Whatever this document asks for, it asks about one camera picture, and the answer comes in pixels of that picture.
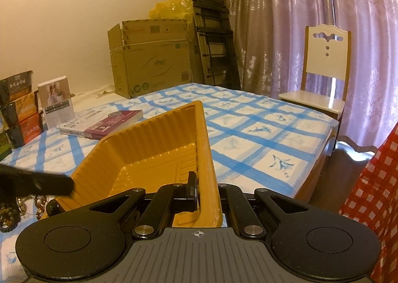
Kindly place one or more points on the white product box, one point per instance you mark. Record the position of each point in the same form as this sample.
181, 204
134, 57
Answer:
57, 99

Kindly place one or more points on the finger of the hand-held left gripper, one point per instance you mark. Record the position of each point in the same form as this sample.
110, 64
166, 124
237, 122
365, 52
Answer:
40, 184
53, 207

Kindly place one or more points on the red checkered cloth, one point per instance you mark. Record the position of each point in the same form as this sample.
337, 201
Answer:
376, 208

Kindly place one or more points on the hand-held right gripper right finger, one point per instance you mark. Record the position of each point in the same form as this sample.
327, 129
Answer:
230, 197

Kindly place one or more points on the white wooden chair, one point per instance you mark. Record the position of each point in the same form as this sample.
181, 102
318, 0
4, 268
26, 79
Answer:
326, 59

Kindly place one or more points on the large cardboard box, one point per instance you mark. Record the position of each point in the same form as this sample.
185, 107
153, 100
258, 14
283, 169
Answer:
152, 65

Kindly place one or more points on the pink patterned curtain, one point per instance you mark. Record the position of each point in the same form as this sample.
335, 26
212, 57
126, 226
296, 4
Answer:
295, 6

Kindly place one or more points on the thick paperback book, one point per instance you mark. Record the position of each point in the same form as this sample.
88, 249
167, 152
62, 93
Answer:
102, 123

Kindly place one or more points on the folding ladder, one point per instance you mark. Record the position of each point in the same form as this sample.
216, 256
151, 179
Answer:
214, 37

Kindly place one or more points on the yellow plastic tray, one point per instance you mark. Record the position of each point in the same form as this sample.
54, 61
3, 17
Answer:
140, 152

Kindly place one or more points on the yellow plastic bag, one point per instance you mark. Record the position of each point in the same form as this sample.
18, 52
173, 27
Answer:
169, 8

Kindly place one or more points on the black and red food box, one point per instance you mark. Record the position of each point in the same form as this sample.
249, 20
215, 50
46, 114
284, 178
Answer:
26, 130

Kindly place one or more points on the blue checked tablecloth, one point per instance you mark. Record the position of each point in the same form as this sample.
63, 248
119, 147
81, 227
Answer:
255, 146

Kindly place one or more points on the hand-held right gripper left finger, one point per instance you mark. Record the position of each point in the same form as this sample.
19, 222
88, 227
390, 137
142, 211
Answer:
192, 191

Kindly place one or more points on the black and orange food box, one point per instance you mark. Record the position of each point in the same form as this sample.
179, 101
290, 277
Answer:
20, 107

